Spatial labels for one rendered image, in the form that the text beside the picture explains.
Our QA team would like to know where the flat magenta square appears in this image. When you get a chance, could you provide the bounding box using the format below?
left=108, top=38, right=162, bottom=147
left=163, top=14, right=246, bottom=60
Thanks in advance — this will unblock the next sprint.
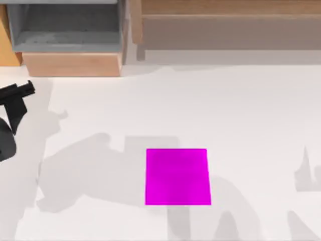
left=144, top=148, right=212, bottom=206

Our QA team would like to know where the pale wooden drawer front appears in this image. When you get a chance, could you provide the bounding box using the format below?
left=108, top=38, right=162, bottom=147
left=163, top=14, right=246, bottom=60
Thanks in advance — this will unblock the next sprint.
left=22, top=52, right=123, bottom=77

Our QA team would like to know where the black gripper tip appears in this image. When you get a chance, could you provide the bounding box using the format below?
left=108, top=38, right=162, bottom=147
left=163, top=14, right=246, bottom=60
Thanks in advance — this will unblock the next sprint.
left=0, top=80, right=36, bottom=162

